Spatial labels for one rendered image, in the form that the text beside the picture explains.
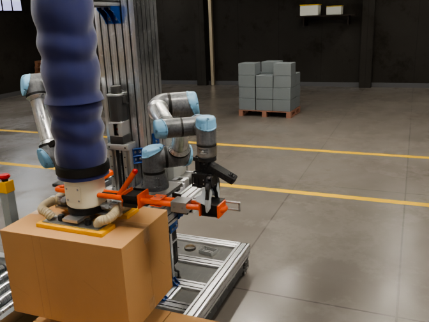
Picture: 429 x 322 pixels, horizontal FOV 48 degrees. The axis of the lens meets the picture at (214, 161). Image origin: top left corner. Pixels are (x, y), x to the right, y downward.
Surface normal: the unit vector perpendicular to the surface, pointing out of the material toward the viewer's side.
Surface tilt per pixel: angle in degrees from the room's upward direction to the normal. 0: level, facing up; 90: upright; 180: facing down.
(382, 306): 0
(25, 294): 91
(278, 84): 90
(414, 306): 0
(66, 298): 91
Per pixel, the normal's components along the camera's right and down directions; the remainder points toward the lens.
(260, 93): -0.40, 0.27
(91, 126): 0.66, -0.18
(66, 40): 0.29, -0.06
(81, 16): 0.68, 0.11
